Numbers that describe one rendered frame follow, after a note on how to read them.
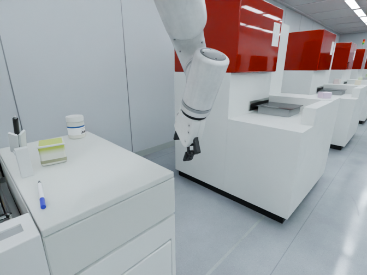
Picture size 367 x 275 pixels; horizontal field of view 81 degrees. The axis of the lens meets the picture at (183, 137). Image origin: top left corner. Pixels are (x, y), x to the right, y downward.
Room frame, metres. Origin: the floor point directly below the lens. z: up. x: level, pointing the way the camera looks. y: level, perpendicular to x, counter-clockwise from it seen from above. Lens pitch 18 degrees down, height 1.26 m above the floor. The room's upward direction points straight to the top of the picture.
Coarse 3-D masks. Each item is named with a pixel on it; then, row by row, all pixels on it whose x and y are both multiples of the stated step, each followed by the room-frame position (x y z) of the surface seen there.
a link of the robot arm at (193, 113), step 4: (184, 104) 0.56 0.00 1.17; (184, 108) 0.56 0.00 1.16; (188, 108) 0.55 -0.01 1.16; (188, 112) 0.55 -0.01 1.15; (192, 112) 0.55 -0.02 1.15; (196, 112) 0.54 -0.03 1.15; (200, 112) 0.54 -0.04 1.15; (204, 112) 0.55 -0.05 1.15; (208, 112) 0.56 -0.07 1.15; (192, 116) 0.55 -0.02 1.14; (196, 116) 0.55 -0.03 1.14; (200, 116) 0.55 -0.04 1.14; (204, 116) 0.56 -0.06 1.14
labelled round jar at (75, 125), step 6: (66, 120) 0.89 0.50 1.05; (72, 120) 0.88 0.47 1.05; (78, 120) 0.90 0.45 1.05; (72, 126) 0.88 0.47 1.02; (78, 126) 0.89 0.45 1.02; (84, 126) 0.92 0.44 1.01; (72, 132) 0.88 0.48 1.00; (78, 132) 0.89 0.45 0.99; (84, 132) 0.92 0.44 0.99; (72, 138) 0.88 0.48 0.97; (78, 138) 0.89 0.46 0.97
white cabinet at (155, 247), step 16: (160, 224) 0.53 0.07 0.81; (144, 240) 0.49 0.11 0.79; (160, 240) 0.53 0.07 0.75; (112, 256) 0.42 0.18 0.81; (128, 256) 0.45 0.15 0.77; (144, 256) 0.49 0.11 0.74; (160, 256) 0.53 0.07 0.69; (80, 272) 0.37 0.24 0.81; (96, 272) 0.39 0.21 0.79; (112, 272) 0.42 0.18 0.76; (128, 272) 0.45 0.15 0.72; (144, 272) 0.49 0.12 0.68; (160, 272) 0.53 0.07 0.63
